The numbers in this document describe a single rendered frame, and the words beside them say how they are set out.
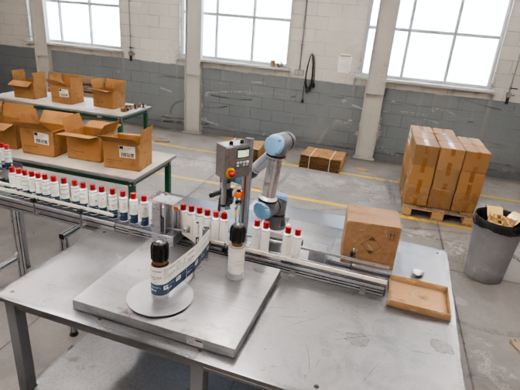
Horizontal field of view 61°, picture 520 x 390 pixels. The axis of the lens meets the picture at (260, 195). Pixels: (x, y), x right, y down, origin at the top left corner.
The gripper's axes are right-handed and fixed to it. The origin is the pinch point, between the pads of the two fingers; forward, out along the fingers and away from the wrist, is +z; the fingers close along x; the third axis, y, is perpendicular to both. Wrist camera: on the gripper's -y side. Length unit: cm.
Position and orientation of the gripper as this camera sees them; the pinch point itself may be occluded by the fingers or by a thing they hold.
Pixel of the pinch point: (220, 214)
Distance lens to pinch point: 296.4
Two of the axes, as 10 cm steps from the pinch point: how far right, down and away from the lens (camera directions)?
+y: 9.6, 1.7, -2.3
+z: -0.7, 9.2, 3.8
